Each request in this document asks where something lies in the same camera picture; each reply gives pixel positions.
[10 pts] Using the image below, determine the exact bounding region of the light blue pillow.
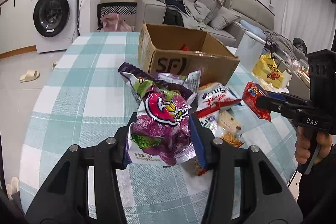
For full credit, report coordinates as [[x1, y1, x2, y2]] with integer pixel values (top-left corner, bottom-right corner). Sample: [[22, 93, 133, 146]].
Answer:
[[239, 20, 267, 41]]

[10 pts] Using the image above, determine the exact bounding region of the silver purple snack bag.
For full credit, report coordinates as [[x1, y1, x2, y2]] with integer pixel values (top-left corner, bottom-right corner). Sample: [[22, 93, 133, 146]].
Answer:
[[118, 62, 201, 105]]

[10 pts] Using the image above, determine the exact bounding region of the yellow plastic bag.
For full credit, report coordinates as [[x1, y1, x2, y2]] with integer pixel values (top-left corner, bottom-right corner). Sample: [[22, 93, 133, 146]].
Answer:
[[252, 53, 284, 88]]

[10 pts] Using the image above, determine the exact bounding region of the purple chip bag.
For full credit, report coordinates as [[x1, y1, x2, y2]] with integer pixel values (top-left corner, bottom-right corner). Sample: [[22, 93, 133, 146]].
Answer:
[[123, 73, 195, 166]]

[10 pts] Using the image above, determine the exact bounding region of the white washing machine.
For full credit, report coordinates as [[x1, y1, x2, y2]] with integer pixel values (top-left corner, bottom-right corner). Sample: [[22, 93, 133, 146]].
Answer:
[[31, 0, 79, 53]]

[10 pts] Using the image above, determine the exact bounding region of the red Oreo snack packet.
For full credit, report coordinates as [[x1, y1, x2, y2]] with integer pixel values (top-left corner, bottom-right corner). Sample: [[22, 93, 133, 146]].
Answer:
[[242, 81, 271, 122]]

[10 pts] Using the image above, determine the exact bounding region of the checked teal tablecloth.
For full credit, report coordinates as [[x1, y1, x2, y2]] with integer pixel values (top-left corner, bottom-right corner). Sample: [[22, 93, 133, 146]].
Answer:
[[18, 31, 300, 224]]

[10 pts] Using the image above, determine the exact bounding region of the red packet inside box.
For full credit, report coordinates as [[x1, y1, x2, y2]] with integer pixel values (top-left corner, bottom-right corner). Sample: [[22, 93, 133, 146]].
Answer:
[[180, 44, 190, 52]]

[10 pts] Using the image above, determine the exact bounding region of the beige slipper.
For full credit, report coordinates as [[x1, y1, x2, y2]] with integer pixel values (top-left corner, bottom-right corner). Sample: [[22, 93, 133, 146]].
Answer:
[[19, 70, 41, 83]]

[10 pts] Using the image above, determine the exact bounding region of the white orange noodle snack bag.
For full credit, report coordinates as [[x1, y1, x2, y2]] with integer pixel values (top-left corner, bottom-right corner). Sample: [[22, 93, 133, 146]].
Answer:
[[191, 109, 244, 176]]

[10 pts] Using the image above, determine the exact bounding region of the pile of clothes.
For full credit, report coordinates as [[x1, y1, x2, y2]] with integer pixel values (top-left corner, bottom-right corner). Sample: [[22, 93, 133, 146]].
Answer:
[[155, 0, 210, 31]]

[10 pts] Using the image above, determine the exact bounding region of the black patterned chair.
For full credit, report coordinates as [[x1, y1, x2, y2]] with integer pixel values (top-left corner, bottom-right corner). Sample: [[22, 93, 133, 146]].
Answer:
[[97, 2, 137, 31]]

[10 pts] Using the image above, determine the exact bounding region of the person's right hand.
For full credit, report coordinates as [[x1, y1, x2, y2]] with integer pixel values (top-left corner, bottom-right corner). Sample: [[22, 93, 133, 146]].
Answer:
[[294, 126, 334, 164]]

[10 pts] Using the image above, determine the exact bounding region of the grey sofa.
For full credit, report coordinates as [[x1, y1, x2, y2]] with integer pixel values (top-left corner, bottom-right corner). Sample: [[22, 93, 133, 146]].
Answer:
[[135, 0, 274, 48]]

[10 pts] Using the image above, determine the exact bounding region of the pink plastic bag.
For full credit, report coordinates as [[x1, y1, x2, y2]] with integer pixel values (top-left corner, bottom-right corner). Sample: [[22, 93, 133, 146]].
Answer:
[[100, 13, 132, 32]]

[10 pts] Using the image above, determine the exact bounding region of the brown cardboard SF box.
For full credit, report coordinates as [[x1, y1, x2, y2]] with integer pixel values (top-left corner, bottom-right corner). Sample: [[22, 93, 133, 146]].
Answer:
[[138, 24, 239, 85]]

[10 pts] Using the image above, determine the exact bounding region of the grey cushion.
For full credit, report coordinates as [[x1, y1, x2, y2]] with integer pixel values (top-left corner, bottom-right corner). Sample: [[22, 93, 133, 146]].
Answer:
[[209, 7, 242, 30]]

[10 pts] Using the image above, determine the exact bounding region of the white plastic bin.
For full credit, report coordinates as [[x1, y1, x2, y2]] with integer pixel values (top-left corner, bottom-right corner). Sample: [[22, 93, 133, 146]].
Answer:
[[235, 31, 265, 72]]

